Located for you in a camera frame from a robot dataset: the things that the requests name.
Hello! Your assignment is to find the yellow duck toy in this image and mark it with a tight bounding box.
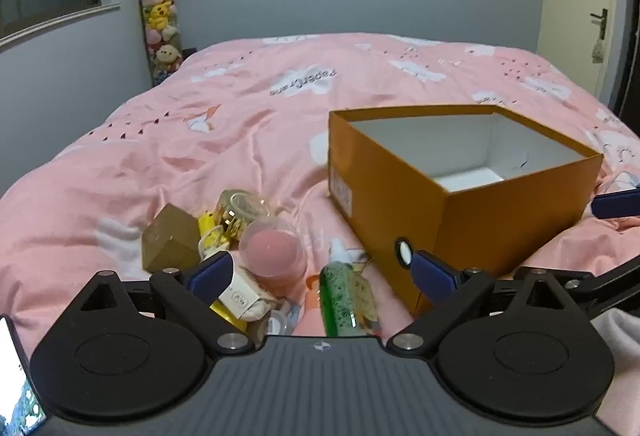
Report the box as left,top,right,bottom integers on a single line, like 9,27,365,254
198,211,236,263

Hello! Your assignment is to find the gold cardboard box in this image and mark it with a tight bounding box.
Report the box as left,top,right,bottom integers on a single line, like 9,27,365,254
141,203,202,274

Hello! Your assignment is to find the column of plush toys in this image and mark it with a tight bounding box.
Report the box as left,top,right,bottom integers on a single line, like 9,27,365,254
133,0,185,88

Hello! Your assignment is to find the pink printed bedsheet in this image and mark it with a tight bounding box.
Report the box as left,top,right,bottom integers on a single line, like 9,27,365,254
0,32,640,436

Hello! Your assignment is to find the yellow packet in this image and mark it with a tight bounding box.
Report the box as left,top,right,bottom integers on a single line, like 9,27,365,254
210,298,249,333

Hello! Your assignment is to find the orange bottle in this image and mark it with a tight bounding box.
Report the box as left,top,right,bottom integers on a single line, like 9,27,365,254
306,276,327,338

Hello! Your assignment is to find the black door handle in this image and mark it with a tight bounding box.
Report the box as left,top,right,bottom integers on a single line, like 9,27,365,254
589,8,610,40

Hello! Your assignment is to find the green pump bottle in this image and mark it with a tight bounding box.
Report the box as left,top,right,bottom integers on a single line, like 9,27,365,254
319,238,382,338

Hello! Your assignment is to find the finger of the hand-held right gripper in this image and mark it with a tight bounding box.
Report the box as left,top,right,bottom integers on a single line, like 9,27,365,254
562,253,640,319
591,187,640,220

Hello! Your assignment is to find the small clear container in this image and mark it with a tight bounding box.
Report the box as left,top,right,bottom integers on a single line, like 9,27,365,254
260,298,302,337

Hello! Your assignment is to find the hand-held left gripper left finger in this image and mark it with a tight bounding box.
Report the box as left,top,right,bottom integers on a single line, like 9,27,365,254
75,250,257,357

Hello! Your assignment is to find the clear pink capsule ball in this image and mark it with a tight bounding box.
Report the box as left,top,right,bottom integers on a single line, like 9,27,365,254
238,216,307,288

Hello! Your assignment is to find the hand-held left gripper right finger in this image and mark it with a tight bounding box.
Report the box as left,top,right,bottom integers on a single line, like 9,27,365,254
386,250,568,361

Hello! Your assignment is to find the light grey cloth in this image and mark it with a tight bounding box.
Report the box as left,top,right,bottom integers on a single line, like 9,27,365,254
591,307,640,359

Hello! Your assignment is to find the orange cardboard box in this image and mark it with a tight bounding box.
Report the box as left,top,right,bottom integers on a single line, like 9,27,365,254
327,104,605,317

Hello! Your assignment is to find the small white box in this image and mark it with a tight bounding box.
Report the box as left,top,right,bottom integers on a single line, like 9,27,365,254
210,261,281,323

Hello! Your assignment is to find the shiny gold round roll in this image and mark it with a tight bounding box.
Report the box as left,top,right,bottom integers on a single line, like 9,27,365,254
216,188,267,242

